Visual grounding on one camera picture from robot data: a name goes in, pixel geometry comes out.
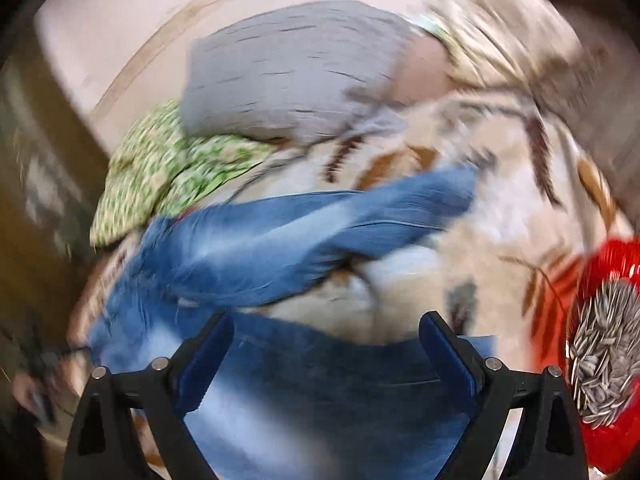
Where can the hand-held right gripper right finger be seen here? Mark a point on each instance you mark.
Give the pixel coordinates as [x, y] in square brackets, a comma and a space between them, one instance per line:
[452, 360]

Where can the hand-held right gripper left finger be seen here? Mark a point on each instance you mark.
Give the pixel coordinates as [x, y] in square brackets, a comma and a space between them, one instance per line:
[200, 366]

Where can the blue denim pants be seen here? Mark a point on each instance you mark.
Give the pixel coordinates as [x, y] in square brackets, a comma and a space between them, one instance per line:
[280, 245]

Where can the leaf print fleece blanket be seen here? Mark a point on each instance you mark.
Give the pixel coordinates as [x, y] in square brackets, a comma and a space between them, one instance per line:
[500, 240]

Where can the heap of sunflower seeds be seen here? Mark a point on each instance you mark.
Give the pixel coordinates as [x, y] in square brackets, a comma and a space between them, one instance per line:
[605, 340]

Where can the red glass bowl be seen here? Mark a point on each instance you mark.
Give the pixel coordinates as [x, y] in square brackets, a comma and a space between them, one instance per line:
[605, 260]

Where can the green patterned blanket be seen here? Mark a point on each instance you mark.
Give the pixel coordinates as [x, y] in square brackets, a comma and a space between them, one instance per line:
[160, 175]

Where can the dark wooden glass door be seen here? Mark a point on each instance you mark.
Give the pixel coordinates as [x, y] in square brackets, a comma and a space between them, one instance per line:
[40, 175]

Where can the striped floral sofa cushion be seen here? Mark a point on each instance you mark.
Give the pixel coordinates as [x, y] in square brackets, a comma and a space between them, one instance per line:
[600, 110]

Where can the grey quilted pillow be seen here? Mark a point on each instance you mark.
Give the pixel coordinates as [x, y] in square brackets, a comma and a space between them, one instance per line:
[290, 70]

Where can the cream floral pillow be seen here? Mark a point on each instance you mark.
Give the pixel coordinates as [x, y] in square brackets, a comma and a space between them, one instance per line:
[500, 35]

